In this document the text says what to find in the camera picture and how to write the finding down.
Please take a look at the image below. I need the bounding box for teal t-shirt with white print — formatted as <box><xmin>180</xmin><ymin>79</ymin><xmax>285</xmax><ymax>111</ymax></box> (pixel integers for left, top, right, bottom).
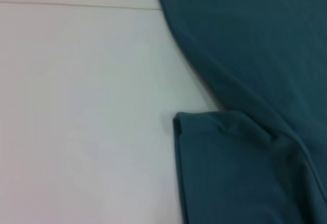
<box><xmin>153</xmin><ymin>0</ymin><xmax>327</xmax><ymax>224</ymax></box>

